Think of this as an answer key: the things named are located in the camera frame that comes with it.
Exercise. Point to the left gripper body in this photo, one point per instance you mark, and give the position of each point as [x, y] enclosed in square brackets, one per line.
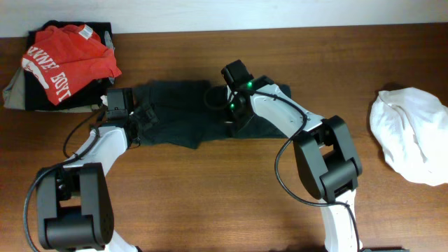
[143, 116]

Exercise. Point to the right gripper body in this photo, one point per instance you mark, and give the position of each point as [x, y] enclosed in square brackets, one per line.
[239, 113]

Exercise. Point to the dark green t-shirt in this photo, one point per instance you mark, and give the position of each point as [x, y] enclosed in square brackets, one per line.
[185, 120]

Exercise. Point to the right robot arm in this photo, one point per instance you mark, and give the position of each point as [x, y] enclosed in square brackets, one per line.
[327, 161]

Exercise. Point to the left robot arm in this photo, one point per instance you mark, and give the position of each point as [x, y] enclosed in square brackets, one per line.
[74, 209]

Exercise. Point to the red printed t-shirt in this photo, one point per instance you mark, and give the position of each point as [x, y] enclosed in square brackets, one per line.
[65, 60]

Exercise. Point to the black folded garment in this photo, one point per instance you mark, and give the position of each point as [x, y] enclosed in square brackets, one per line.
[35, 98]

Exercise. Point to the grey folded garment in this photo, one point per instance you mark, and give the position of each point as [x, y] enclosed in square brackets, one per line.
[14, 96]

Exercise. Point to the white t-shirt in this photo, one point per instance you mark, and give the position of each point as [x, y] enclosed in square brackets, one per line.
[411, 127]

